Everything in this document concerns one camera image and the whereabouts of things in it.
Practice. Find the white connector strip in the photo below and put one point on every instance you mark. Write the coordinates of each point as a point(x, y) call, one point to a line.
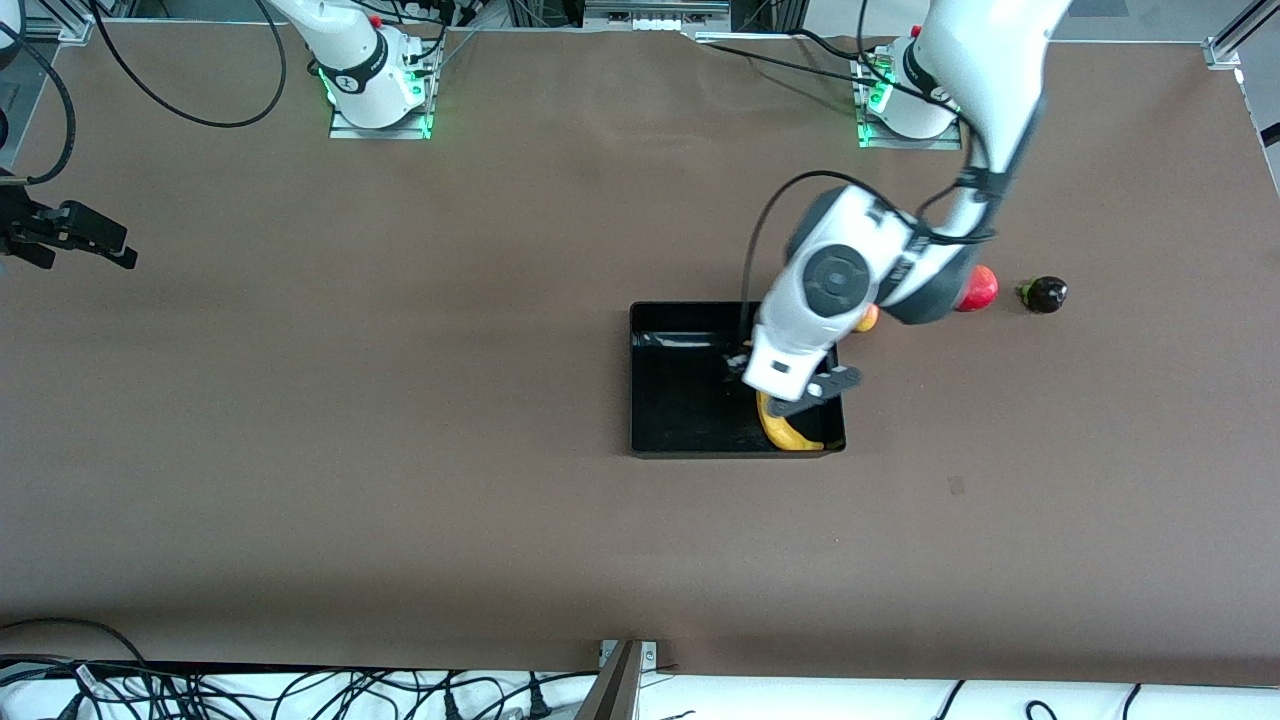
point(658, 24)

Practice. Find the small metal bracket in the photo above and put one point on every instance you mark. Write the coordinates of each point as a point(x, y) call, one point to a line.
point(650, 655)

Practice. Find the aluminium frame profile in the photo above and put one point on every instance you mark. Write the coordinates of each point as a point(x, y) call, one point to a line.
point(1225, 45)
point(70, 30)

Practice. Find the red yellow mango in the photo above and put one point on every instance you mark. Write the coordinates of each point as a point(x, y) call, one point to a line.
point(868, 320)

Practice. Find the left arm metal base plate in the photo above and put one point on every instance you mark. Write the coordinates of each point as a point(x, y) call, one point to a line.
point(945, 143)

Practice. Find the black rectangular plastic tray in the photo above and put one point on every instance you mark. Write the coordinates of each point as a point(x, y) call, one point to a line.
point(680, 410)

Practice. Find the grey metal equipment box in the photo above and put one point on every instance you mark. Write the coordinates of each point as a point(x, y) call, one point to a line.
point(655, 8)

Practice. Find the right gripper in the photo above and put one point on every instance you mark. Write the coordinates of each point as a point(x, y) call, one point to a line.
point(22, 219)

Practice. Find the grey metal camera post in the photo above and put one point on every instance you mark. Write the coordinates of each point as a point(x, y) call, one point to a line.
point(615, 690)

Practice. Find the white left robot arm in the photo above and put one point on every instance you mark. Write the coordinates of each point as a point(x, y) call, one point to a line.
point(985, 70)

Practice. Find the dark purple fruit green stem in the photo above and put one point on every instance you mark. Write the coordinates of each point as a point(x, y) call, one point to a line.
point(1046, 295)

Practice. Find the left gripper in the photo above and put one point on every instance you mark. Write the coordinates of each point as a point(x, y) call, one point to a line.
point(737, 362)

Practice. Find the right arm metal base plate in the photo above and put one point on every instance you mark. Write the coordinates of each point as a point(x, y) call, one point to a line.
point(345, 130)

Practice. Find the red pomegranate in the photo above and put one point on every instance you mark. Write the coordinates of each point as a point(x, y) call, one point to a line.
point(983, 290)

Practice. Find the brown table mat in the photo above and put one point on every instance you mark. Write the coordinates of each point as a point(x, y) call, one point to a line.
point(250, 450)

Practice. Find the yellow banana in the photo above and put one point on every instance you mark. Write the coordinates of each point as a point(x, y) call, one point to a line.
point(785, 435)

